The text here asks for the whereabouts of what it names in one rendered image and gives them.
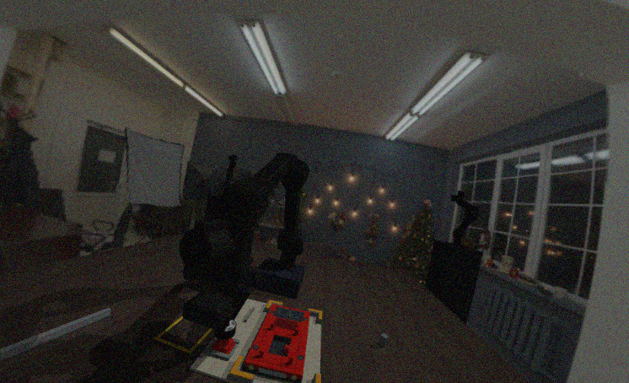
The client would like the yellow rectangular outline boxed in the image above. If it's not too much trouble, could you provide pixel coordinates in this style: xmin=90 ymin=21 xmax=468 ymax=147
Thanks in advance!
xmin=154 ymin=316 xmax=212 ymax=353

